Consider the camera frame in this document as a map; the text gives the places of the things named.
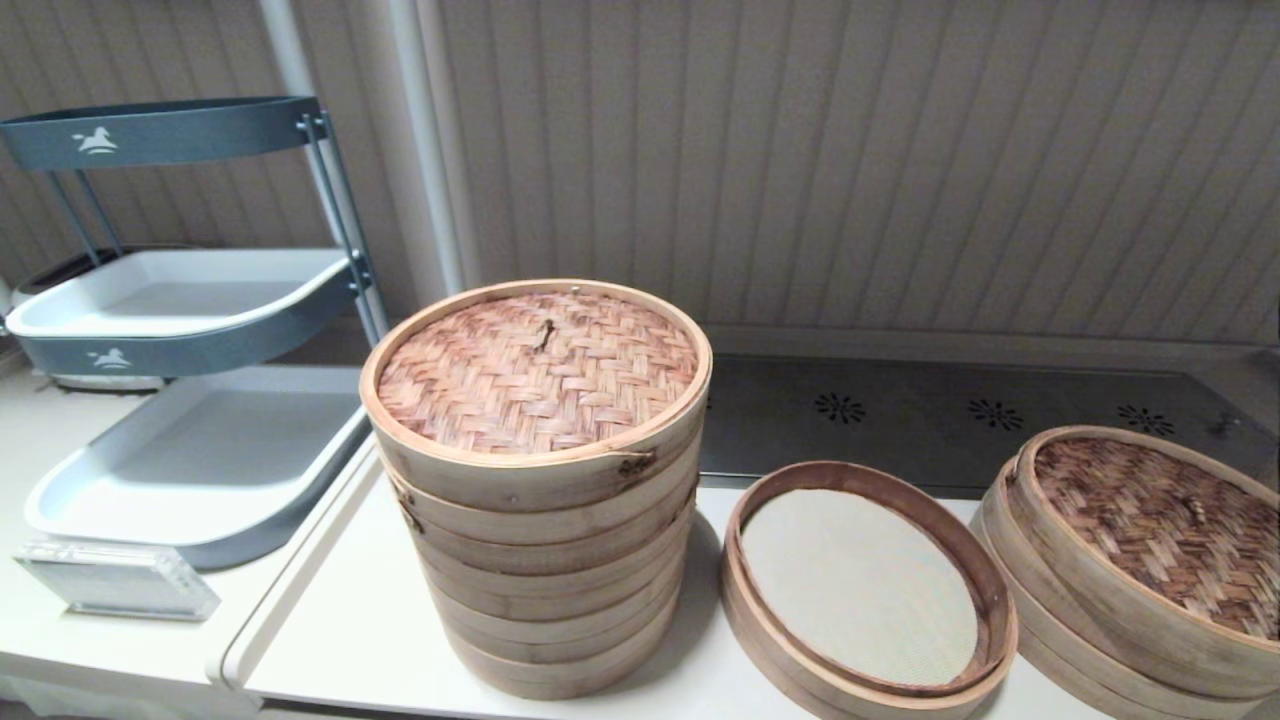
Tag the dark woven bamboo steamer lid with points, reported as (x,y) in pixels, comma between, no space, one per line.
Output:
(1160,520)

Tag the pale woven bamboo steamer lid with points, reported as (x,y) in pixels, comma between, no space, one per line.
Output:
(540,370)

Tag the pale bamboo steamer basket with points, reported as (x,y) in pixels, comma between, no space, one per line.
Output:
(560,645)
(565,683)
(555,607)
(550,570)
(545,532)

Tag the brown bamboo steamer basket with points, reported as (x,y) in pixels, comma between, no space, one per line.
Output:
(1060,675)
(740,600)

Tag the right bamboo steamer stack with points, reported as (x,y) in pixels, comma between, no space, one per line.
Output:
(1040,620)

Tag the dark metal panel with vents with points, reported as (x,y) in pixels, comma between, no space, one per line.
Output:
(900,440)

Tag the white-lined grey rack tray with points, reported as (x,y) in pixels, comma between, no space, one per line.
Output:
(200,460)

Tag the grey tray with horse logo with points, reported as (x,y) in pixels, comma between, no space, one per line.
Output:
(180,300)

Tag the thin white vertical pipe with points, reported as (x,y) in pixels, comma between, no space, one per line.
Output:
(280,45)

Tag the dark grey shelf with horse logo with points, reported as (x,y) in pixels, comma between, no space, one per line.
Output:
(180,132)

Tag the white round appliance base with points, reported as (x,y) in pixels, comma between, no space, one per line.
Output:
(100,382)

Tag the thin grey metal rack posts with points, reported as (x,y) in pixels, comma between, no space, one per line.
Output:
(83,230)

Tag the clear acrylic sign holder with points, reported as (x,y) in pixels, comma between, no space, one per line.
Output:
(110,580)

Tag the grey metal double rack post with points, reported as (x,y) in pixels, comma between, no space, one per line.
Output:
(360,270)

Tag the beige wall ledge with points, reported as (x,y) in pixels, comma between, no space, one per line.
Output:
(950,343)

